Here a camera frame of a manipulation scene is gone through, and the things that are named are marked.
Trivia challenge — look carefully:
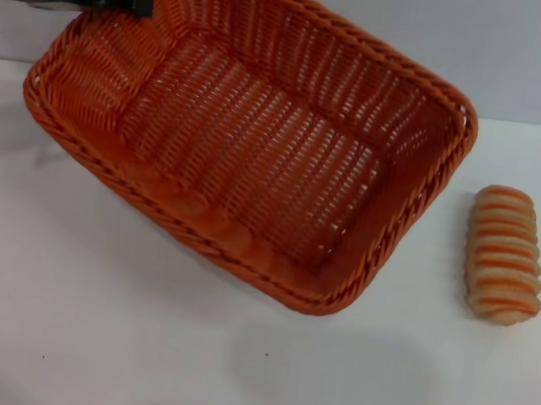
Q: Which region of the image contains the orange woven plastic basket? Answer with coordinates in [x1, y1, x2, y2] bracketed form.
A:
[0, 0, 497, 336]

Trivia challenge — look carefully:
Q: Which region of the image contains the orange striped bread roll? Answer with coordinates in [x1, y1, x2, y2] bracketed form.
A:
[454, 181, 541, 333]

